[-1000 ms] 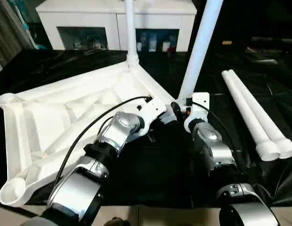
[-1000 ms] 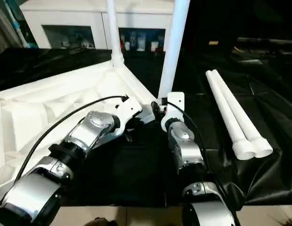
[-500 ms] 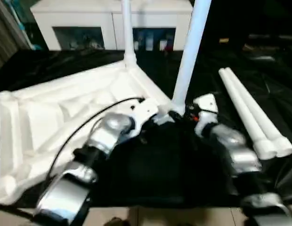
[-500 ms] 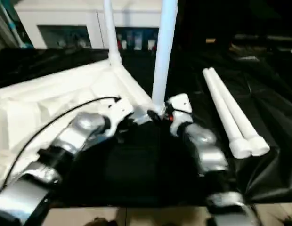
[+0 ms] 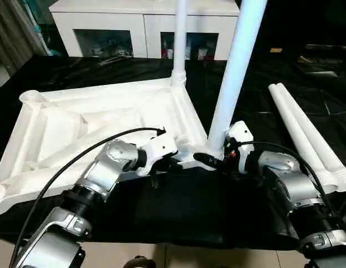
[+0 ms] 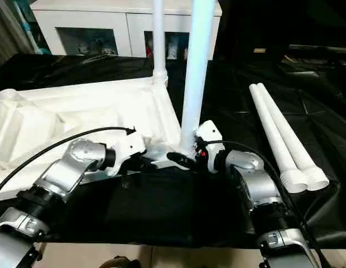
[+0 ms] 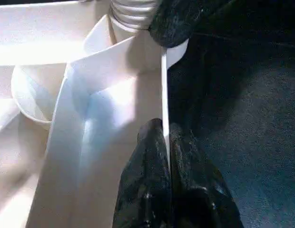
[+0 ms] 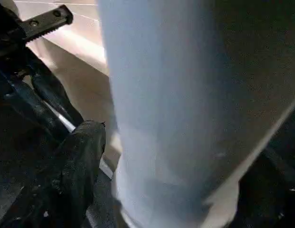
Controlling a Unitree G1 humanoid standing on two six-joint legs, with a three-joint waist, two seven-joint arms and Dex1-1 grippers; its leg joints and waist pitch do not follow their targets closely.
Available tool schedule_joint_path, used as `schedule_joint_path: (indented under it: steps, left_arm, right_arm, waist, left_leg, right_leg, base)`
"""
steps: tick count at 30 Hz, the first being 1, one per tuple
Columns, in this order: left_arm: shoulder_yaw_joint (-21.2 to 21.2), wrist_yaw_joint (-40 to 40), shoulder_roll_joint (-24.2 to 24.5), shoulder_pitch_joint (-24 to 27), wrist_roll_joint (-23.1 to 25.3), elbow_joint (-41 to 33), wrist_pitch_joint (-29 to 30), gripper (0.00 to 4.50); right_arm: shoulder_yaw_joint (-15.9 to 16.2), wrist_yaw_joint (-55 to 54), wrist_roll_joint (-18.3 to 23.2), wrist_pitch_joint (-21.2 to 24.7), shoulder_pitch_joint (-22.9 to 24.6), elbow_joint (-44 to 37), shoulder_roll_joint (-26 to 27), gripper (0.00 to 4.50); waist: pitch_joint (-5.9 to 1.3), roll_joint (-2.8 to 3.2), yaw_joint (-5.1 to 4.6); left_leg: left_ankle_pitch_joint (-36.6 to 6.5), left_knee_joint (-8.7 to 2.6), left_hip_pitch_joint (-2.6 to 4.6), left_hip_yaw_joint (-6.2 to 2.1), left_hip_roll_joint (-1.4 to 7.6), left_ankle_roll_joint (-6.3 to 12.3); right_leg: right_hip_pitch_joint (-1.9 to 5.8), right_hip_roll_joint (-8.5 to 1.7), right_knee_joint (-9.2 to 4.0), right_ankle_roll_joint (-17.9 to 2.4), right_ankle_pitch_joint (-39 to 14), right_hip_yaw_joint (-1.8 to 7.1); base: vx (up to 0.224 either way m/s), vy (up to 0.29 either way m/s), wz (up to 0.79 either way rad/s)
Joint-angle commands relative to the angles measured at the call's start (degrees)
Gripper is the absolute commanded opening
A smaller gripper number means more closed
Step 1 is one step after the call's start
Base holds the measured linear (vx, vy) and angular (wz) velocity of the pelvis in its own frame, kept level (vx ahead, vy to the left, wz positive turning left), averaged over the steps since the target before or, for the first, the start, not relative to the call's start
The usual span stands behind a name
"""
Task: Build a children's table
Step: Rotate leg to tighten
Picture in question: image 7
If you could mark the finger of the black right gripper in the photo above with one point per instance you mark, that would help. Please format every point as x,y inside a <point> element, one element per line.
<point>180,21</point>

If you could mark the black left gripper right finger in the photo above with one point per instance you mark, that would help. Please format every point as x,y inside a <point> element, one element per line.
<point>199,190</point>

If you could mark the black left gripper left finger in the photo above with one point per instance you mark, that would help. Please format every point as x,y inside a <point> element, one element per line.
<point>145,180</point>

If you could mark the white plastic table leg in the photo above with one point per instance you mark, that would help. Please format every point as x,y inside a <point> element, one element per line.
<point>130,12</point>

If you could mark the white plastic table top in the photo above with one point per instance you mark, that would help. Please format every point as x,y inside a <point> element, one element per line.
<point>66,83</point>

